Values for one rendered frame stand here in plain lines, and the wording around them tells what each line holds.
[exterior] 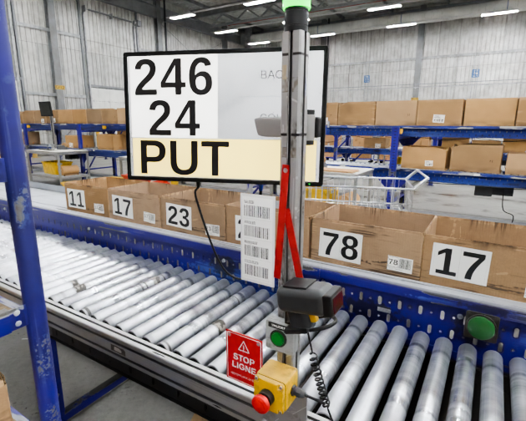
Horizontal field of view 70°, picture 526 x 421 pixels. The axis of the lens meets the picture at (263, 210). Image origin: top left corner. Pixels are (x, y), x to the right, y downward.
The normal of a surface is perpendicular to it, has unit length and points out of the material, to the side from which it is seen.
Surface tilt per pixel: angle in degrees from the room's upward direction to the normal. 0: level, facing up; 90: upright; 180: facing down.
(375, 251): 91
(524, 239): 89
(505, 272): 91
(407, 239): 90
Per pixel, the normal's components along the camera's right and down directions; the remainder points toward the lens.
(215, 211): -0.51, 0.19
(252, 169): -0.20, 0.15
